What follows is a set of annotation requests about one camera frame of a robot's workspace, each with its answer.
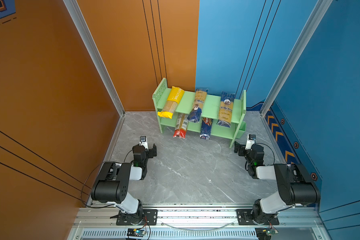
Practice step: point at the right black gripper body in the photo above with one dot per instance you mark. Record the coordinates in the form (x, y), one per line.
(246, 153)

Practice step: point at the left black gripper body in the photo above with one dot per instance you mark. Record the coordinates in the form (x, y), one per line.
(149, 155)

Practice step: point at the red spaghetti bag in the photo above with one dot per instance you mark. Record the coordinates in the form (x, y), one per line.
(181, 126)

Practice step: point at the blue Barilla spaghetti box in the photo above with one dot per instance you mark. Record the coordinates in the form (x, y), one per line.
(206, 128)

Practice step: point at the blue yellow pasta bag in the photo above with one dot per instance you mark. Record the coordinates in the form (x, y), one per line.
(226, 109)

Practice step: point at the yellow blue spaghetti bag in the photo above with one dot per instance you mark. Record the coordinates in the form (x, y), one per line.
(197, 108)

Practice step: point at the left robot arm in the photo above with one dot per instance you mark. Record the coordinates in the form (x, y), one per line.
(112, 184)

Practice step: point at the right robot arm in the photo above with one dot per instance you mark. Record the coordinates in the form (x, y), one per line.
(295, 186)

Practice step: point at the green two-tier shelf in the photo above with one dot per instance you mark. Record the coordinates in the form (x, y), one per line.
(210, 110)

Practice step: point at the right circuit board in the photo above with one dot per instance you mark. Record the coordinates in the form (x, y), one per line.
(265, 234)

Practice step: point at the circuit board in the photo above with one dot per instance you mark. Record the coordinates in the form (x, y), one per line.
(265, 234)
(136, 234)

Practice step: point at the left circuit board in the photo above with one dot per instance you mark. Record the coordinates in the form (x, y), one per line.
(136, 234)

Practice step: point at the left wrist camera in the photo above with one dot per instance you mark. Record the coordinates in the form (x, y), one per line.
(143, 142)

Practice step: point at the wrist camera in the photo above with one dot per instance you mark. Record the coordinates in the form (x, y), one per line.
(251, 140)
(143, 142)

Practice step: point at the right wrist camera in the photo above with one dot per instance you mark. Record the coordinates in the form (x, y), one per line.
(251, 140)

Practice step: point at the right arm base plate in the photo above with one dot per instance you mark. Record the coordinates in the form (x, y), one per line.
(247, 217)

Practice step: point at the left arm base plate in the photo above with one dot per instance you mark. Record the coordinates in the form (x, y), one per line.
(146, 216)

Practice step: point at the aluminium front rail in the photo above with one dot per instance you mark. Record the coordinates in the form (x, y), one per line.
(198, 222)

